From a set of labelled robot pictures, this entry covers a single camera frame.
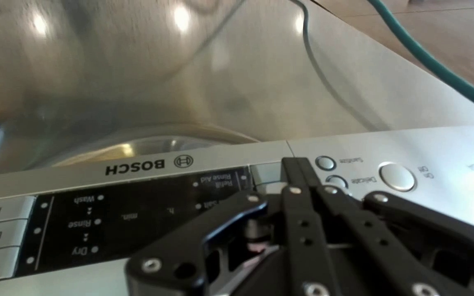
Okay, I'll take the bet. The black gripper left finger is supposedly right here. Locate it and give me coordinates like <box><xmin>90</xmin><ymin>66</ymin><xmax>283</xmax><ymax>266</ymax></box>
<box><xmin>125</xmin><ymin>156</ymin><xmax>342</xmax><ymax>296</ymax></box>

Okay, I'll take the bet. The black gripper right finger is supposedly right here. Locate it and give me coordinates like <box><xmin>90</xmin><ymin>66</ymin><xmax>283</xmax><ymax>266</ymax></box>
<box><xmin>316</xmin><ymin>184</ymin><xmax>474</xmax><ymax>296</ymax></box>

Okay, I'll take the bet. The stainless steel Bosch dishwasher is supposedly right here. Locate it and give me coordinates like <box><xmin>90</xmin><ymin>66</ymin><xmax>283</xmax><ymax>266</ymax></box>
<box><xmin>0</xmin><ymin>0</ymin><xmax>474</xmax><ymax>296</ymax></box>

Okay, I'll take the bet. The teal power cable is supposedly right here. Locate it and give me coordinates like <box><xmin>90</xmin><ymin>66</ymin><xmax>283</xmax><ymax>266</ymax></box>
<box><xmin>367</xmin><ymin>0</ymin><xmax>474</xmax><ymax>120</ymax></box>

